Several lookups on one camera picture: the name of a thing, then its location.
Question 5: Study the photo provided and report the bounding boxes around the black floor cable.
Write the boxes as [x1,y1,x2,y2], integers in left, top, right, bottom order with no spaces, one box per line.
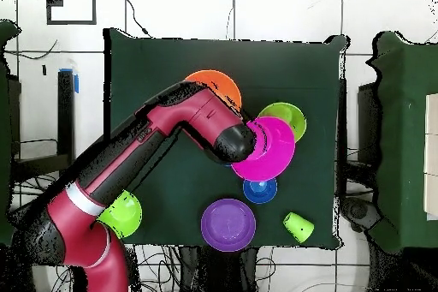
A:
[119,0,152,38]

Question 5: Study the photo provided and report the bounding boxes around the beige boxes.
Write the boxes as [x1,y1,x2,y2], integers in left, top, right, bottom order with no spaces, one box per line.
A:
[423,92,438,221]

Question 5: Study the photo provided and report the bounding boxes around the black pedestal leg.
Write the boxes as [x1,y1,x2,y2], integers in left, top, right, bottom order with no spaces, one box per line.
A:
[340,197,382,235]

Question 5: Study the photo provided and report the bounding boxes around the green cloth side table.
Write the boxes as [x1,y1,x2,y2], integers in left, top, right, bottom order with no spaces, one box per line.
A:
[365,30,438,255]
[0,19,23,245]

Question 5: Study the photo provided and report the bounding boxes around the black upright post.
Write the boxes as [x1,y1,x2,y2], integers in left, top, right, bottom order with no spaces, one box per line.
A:
[56,69,76,176]

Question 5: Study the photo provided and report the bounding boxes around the pink plastic bowl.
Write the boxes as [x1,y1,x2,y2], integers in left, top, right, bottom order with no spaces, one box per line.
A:
[230,116,296,182]

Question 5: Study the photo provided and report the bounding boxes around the dark green table cloth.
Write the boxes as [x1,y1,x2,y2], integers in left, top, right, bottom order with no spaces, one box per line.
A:
[103,27,351,250]

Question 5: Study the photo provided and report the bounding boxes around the green plastic bowl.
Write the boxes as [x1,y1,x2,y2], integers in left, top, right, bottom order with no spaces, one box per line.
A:
[96,189,143,240]
[257,101,308,143]

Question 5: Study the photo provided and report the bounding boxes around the purple plastic bowl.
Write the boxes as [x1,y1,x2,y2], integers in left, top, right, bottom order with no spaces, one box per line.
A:
[200,198,257,253]

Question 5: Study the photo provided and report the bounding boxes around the dark blue plastic bowl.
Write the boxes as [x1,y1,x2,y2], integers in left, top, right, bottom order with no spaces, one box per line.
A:
[242,177,279,205]

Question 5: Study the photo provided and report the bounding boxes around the orange plastic bowl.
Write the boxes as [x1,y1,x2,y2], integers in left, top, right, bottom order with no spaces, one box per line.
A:
[184,69,243,113]

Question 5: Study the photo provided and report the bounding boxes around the green plastic cup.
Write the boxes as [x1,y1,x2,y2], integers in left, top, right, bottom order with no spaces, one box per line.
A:
[282,212,315,244]

